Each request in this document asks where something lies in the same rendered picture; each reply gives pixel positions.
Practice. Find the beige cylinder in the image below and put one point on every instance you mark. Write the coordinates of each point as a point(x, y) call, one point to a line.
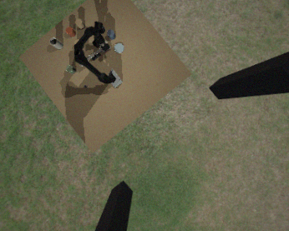
point(80, 24)

